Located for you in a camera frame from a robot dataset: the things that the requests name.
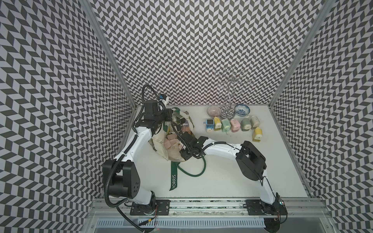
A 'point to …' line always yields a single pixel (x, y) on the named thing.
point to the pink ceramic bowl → (213, 111)
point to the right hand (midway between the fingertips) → (186, 153)
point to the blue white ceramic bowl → (242, 109)
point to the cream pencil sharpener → (254, 122)
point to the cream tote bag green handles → (177, 126)
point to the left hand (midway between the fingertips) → (172, 111)
